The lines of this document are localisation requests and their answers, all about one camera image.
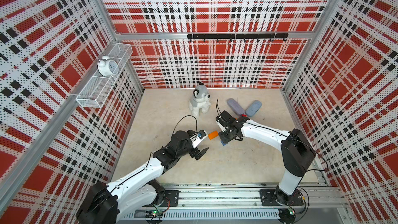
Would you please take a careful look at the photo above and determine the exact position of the white wire mesh shelf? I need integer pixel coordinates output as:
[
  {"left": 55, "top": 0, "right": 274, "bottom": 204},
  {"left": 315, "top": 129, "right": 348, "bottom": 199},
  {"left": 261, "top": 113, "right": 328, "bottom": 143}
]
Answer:
[{"left": 76, "top": 43, "right": 132, "bottom": 108}]

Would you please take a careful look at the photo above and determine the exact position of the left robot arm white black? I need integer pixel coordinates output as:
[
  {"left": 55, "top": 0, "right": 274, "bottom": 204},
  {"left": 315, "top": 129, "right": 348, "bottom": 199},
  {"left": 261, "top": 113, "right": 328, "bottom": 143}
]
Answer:
[{"left": 76, "top": 130, "right": 208, "bottom": 224}]

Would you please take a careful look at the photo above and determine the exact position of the purple grey oval case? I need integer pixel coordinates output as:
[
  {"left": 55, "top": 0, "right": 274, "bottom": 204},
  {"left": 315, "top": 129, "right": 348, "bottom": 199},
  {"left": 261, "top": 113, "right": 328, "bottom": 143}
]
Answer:
[{"left": 227, "top": 99, "right": 246, "bottom": 116}]

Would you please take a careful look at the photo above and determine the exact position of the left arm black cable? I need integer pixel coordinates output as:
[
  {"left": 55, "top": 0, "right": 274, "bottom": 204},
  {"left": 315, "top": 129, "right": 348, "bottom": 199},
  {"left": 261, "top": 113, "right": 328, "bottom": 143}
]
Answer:
[{"left": 171, "top": 114, "right": 199, "bottom": 138}]

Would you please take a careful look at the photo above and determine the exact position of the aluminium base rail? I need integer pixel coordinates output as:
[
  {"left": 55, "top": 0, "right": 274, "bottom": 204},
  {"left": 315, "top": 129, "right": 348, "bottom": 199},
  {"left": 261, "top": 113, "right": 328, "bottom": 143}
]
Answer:
[{"left": 116, "top": 183, "right": 355, "bottom": 224}]

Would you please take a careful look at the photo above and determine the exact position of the blue grey oval case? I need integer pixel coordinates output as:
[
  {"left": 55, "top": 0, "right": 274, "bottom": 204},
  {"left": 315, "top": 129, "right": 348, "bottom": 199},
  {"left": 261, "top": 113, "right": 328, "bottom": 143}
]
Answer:
[{"left": 245, "top": 100, "right": 262, "bottom": 117}]

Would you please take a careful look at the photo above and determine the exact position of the white alarm clock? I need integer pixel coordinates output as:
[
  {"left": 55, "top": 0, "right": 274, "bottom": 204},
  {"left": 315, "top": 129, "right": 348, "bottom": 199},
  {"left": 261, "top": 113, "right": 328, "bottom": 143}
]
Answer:
[{"left": 97, "top": 56, "right": 119, "bottom": 77}]

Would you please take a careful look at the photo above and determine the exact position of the long orange lego brick front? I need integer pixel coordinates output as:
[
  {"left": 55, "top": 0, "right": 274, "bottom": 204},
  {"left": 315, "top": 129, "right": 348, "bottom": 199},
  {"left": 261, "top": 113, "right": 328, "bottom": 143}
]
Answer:
[{"left": 208, "top": 131, "right": 218, "bottom": 140}]

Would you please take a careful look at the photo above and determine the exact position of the grey white husky plush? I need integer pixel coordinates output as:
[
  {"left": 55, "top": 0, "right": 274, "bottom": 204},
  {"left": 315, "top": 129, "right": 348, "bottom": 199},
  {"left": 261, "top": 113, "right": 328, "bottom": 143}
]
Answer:
[{"left": 189, "top": 82, "right": 211, "bottom": 117}]

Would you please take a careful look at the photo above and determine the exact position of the black hook rail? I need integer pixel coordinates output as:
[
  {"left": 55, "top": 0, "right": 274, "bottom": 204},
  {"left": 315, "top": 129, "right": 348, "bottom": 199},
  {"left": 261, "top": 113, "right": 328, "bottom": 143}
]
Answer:
[{"left": 187, "top": 33, "right": 289, "bottom": 40}]

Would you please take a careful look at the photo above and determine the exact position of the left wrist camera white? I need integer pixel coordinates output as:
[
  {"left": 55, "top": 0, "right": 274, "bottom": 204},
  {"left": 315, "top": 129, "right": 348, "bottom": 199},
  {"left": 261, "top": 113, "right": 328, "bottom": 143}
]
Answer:
[{"left": 191, "top": 134, "right": 208, "bottom": 148}]

